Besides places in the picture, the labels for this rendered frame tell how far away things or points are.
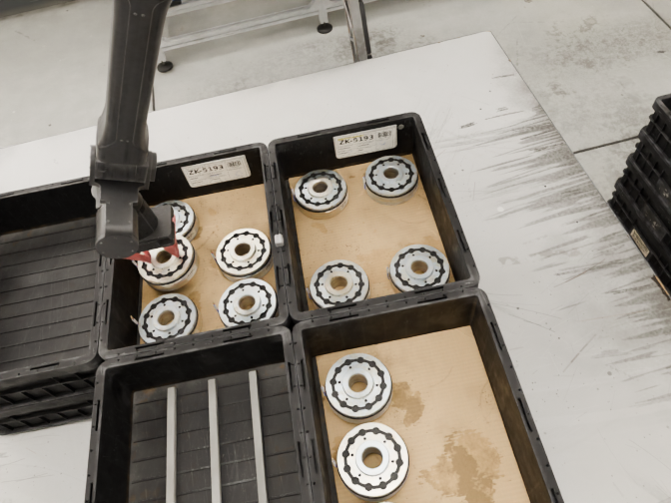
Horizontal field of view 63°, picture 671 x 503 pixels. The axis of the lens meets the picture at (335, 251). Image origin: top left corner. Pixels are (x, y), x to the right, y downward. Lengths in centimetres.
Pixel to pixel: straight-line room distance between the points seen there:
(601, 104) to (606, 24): 55
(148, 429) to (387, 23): 243
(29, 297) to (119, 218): 42
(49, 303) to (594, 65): 237
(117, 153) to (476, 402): 62
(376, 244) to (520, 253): 32
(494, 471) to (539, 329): 34
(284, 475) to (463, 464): 26
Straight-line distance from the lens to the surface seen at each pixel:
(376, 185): 106
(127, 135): 73
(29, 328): 115
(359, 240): 102
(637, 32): 304
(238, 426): 91
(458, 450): 87
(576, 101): 260
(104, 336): 94
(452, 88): 151
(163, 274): 100
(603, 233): 125
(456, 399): 89
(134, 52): 62
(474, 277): 87
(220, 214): 112
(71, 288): 115
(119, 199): 83
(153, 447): 95
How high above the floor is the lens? 167
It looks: 56 degrees down
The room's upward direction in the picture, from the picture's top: 11 degrees counter-clockwise
